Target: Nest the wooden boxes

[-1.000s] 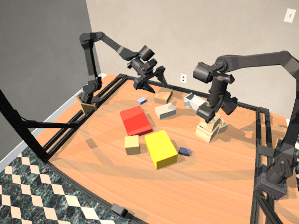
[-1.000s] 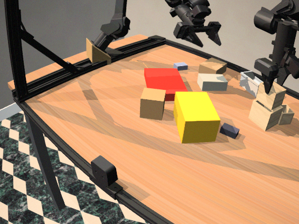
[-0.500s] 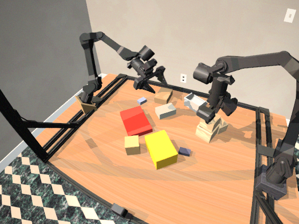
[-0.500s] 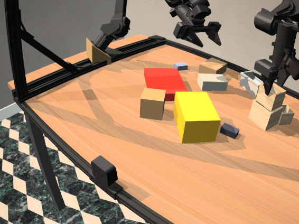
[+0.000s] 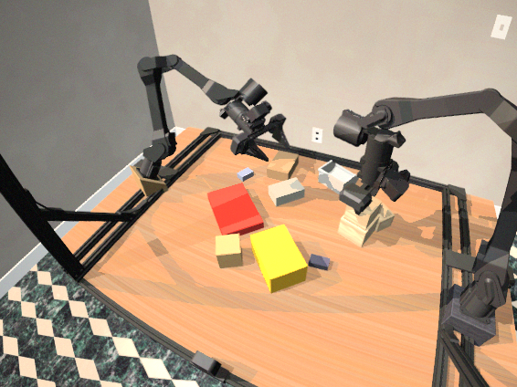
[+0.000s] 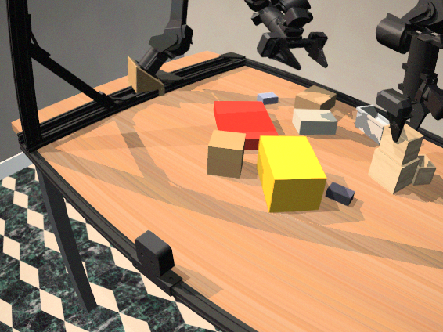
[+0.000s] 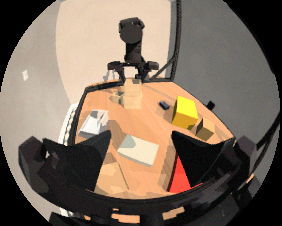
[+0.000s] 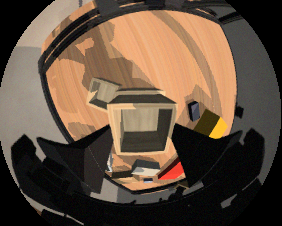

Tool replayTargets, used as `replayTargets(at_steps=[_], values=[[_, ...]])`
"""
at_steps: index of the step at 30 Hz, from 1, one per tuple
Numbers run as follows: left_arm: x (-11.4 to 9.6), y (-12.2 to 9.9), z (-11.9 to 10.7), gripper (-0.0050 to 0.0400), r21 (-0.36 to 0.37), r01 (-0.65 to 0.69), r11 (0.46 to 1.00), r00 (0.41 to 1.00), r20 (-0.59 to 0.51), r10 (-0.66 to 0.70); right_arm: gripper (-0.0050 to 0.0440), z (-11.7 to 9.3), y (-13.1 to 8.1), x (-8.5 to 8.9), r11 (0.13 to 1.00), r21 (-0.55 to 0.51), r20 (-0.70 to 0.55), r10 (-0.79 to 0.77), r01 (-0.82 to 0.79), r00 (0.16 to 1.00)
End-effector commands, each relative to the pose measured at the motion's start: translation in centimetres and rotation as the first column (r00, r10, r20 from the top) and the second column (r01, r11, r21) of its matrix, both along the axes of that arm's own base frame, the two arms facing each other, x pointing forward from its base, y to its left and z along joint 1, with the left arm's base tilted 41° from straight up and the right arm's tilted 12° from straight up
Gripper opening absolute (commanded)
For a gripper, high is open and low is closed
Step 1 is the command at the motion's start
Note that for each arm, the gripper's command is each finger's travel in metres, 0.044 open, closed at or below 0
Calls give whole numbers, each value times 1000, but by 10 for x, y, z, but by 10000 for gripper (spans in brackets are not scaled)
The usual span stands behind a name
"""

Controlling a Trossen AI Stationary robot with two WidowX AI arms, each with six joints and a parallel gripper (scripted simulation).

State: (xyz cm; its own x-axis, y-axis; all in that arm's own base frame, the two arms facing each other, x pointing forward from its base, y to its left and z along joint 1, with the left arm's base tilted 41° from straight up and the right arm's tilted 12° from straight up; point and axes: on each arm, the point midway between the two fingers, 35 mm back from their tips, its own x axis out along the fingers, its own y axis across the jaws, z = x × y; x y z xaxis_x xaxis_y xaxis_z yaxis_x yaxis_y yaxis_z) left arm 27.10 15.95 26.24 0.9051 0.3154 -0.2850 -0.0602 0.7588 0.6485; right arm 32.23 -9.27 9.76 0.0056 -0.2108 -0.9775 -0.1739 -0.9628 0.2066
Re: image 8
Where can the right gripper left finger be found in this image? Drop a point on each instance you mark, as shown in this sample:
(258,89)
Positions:
(86,158)

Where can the red flat slab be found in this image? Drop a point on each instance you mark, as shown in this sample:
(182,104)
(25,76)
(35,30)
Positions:
(172,171)

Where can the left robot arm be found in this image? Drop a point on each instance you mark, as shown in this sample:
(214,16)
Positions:
(178,193)

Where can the yellow block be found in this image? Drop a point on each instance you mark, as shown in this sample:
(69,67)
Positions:
(211,124)

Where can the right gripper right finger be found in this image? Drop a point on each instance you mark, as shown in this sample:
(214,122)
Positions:
(199,153)

